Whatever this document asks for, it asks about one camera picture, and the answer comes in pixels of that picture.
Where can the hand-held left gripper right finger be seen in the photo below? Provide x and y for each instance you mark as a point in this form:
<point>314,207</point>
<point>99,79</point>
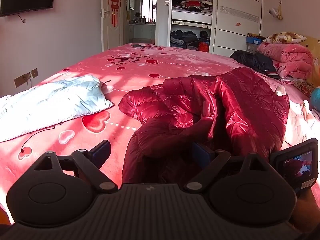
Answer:
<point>201,155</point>

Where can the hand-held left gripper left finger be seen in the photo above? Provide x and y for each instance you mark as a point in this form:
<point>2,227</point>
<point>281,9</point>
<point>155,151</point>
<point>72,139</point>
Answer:
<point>102,152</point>

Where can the red down jacket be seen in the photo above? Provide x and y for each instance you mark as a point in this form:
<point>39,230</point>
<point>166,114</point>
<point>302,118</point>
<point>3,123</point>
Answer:
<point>237,105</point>

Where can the person's right forearm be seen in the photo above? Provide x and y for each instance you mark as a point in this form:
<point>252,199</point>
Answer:
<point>307,212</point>

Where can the pile of dark folded clothes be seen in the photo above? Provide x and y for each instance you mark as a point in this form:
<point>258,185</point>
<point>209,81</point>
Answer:
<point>182,38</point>

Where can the pile of mixed folded clothes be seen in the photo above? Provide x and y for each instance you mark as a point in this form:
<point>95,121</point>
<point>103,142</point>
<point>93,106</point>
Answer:
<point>192,1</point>

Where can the pale quilted bed sheet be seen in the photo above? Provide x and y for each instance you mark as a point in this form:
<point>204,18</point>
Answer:
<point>302,125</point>

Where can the teal round object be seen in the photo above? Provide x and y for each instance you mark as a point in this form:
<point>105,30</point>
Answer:
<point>316,97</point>

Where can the light blue down jacket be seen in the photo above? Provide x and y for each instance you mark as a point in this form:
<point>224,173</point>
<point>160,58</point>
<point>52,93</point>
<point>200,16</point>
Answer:
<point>50,100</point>

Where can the pink heart print bed blanket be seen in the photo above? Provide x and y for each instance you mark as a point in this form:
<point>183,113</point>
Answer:
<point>150,75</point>

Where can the black jacket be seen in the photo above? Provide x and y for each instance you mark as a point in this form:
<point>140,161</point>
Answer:
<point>252,60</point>

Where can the folded pink quilt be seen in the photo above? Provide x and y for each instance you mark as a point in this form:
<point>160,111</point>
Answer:
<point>287,57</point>

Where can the orange garment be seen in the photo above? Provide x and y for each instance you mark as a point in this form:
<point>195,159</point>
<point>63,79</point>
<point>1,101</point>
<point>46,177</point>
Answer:
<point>203,47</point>

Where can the small black device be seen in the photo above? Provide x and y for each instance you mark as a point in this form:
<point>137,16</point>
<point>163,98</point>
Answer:
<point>137,45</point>

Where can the yellow printed headboard cover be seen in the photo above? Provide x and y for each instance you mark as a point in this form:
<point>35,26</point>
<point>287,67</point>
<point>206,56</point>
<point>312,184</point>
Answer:
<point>314,47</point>

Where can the white room door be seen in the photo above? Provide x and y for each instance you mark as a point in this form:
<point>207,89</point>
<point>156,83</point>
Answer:
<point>111,32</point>

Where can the blue shoe box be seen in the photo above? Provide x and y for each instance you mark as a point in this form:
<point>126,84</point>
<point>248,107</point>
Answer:
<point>253,40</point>

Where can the floral pillow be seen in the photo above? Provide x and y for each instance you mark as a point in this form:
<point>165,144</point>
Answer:
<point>285,38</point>

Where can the white wardrobe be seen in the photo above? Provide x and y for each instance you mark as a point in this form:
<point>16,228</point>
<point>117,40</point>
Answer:
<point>237,10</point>

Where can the barred window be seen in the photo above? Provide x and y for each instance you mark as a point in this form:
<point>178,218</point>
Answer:
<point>149,8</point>

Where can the red knot door ornament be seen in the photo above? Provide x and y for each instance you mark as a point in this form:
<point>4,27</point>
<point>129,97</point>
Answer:
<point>114,0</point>

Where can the small brass wall socket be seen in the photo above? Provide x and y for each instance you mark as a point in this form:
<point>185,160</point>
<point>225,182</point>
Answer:
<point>34,73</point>

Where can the wide brass wall socket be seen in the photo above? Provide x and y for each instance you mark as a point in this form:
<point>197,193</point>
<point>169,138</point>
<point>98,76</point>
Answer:
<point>22,79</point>

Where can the wall ornament with tassel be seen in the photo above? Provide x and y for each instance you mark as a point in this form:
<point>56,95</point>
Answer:
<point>275,11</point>

